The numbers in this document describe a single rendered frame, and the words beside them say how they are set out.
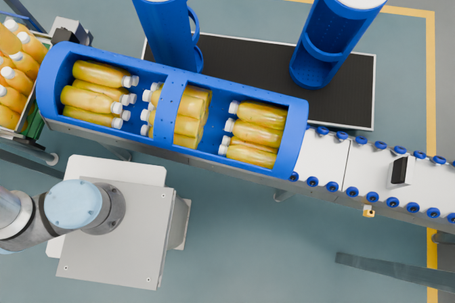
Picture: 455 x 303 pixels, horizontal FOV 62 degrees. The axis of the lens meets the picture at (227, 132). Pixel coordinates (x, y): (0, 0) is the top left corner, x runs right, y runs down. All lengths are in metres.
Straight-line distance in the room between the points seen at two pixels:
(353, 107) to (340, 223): 0.72
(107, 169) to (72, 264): 0.30
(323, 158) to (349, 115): 0.97
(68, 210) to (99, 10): 2.13
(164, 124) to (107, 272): 0.46
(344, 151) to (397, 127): 1.20
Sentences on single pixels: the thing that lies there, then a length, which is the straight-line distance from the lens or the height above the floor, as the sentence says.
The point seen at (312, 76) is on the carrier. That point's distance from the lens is 2.45.
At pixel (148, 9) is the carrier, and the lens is 1.67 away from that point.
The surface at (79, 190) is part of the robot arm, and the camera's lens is 0.97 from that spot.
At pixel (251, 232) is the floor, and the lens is 2.36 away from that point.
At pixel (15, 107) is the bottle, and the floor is 1.00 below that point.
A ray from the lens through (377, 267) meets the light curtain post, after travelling 1.86.
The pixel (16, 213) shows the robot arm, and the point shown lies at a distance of 0.97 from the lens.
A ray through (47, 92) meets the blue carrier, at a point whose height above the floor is 1.21.
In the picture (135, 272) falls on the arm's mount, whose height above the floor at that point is 1.23.
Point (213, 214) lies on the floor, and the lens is 2.35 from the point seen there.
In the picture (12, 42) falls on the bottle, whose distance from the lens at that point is 1.44.
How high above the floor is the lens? 2.35
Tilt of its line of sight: 75 degrees down
